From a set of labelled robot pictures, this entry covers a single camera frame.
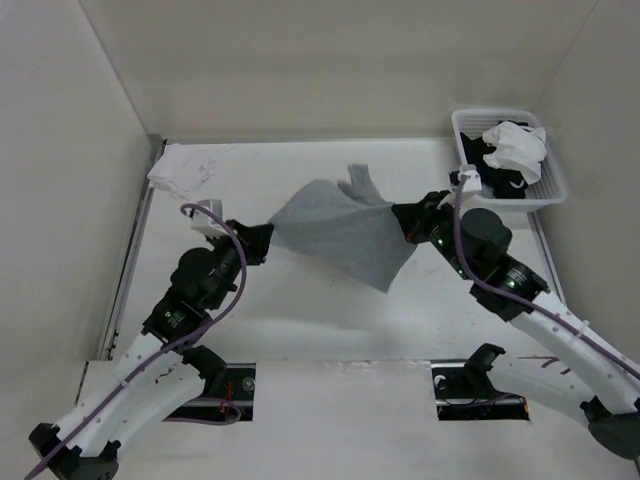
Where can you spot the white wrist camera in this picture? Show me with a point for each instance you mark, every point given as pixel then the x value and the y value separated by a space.
pixel 466 181
pixel 200 219

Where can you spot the metal table edge rail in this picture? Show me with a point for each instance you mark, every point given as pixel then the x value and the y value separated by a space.
pixel 113 320

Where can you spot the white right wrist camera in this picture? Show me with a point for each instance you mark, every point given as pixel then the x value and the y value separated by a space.
pixel 466 181

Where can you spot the folded white tank top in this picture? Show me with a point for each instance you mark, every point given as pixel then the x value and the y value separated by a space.
pixel 182 170

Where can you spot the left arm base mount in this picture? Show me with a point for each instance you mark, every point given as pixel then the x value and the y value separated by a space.
pixel 225 401

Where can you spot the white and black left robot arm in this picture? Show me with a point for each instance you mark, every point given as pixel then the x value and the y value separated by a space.
pixel 165 365

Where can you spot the black garment in basket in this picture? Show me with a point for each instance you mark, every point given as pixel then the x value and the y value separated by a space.
pixel 504 184

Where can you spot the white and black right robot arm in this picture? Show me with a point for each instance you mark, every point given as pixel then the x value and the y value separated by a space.
pixel 588 381

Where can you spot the white plastic laundry basket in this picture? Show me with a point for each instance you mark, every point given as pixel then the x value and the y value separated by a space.
pixel 549 190

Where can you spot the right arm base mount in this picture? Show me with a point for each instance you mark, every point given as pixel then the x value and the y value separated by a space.
pixel 463 391

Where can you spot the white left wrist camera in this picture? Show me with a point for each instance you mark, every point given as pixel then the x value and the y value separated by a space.
pixel 200 219

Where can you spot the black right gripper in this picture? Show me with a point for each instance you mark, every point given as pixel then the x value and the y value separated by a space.
pixel 414 217

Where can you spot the crumpled white tank top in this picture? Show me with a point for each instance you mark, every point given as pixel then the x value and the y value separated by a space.
pixel 517 148

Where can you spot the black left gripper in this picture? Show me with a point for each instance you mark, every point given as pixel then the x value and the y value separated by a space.
pixel 255 241

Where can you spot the grey tank top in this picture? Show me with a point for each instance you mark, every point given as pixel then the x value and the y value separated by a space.
pixel 346 225

